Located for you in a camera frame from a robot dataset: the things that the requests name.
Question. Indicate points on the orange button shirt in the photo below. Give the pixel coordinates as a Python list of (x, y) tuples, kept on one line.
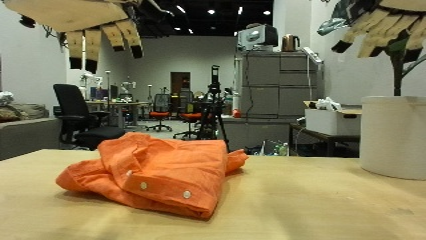
[(178, 166)]

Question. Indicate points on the dark green potted plant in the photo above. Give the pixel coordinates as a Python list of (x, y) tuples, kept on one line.
[(399, 80)]

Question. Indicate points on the white power strip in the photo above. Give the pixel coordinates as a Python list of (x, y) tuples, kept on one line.
[(313, 55)]

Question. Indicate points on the copper kettle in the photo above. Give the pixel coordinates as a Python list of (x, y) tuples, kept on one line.
[(289, 43)]

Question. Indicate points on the white plastic bag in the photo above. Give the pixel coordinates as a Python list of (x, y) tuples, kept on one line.
[(328, 104)]

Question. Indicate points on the ceiling light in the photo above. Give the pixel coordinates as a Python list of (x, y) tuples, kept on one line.
[(267, 12), (240, 10), (180, 8), (190, 30), (211, 11)]

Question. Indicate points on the grey box monitor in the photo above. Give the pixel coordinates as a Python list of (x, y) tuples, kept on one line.
[(257, 36)]

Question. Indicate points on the black office chair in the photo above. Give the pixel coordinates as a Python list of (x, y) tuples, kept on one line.
[(74, 106)]

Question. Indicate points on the tall grey drawer cabinet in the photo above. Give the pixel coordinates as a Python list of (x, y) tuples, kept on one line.
[(275, 86)]

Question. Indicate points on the white storage box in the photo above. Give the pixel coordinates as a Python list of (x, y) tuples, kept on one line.
[(331, 121)]

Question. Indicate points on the long lab desk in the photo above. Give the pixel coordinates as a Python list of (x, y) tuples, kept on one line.
[(120, 105)]

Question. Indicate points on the white round plant pot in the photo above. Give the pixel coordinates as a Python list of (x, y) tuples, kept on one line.
[(393, 136)]

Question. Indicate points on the brown sofa pillow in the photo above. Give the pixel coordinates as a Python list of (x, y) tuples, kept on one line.
[(9, 114)]

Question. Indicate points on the brown door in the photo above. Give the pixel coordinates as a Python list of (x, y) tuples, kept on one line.
[(180, 83)]

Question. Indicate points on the dark side table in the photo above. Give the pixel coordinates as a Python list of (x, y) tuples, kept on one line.
[(324, 137)]

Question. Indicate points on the orange seat office chair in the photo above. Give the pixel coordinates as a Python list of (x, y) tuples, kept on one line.
[(160, 114), (191, 116)]

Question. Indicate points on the grey sofa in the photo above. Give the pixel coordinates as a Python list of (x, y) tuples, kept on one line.
[(27, 136)]

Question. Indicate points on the small orange object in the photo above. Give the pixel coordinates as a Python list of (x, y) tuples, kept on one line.
[(236, 113)]

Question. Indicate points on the low grey cabinet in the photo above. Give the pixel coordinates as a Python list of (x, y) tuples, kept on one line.
[(253, 131)]

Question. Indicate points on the green plastic bottle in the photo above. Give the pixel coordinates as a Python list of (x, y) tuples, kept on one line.
[(284, 149)]

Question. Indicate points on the black camera tripod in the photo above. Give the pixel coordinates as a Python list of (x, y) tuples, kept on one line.
[(215, 110)]

